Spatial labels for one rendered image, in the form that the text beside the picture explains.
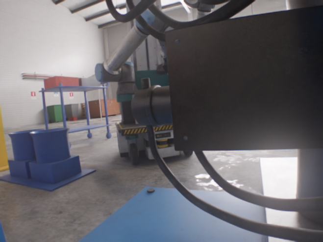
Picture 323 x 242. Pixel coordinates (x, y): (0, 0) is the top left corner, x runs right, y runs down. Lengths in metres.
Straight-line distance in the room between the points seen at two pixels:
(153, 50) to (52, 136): 1.19
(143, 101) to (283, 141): 0.35
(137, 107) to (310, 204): 0.43
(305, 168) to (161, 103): 0.41
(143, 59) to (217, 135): 1.78
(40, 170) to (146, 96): 1.27
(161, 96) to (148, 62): 1.54
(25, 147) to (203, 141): 1.66
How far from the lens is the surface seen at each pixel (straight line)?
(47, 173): 1.64
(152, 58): 2.08
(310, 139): 0.34
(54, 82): 3.13
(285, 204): 0.41
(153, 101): 0.53
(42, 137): 1.62
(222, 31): 0.34
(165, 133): 1.71
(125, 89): 1.74
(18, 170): 1.96
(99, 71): 1.67
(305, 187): 0.65
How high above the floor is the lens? 0.49
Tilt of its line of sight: 4 degrees down
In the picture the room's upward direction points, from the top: 5 degrees counter-clockwise
